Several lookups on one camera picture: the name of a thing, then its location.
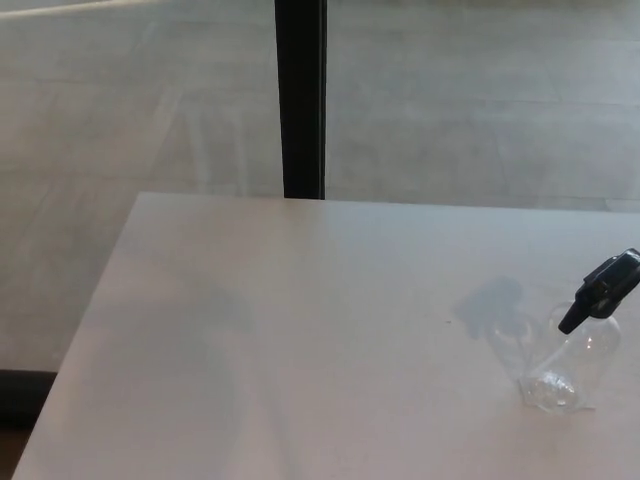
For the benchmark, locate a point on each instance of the clear plastic spray bottle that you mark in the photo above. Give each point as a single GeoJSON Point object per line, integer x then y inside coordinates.
{"type": "Point", "coordinates": [590, 345]}

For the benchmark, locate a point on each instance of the black vertical window post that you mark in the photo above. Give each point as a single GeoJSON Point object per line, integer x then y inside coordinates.
{"type": "Point", "coordinates": [302, 100]}

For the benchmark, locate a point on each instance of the black spray trigger lid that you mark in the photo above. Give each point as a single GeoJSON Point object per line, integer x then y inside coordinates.
{"type": "Point", "coordinates": [602, 290]}

